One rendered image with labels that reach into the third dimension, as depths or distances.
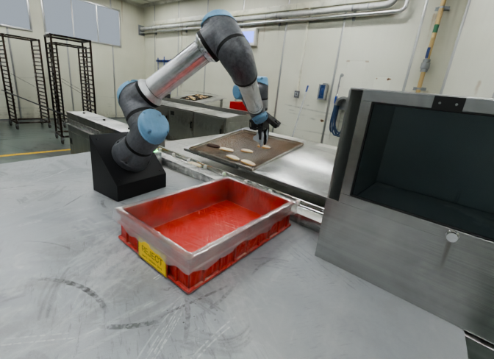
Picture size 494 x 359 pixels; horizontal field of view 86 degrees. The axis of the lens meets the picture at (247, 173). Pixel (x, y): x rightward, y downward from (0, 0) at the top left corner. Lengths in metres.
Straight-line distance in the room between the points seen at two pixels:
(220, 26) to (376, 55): 4.02
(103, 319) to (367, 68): 4.66
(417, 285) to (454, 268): 0.09
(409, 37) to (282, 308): 4.45
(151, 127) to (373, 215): 0.76
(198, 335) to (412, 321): 0.47
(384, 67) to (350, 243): 4.16
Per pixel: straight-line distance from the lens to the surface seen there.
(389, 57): 4.80
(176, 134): 5.15
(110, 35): 8.87
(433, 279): 0.78
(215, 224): 0.93
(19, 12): 8.29
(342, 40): 5.09
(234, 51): 0.94
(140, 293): 0.69
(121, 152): 1.12
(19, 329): 0.69
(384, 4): 4.85
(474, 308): 0.80
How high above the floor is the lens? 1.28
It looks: 18 degrees down
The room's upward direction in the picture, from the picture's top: 6 degrees clockwise
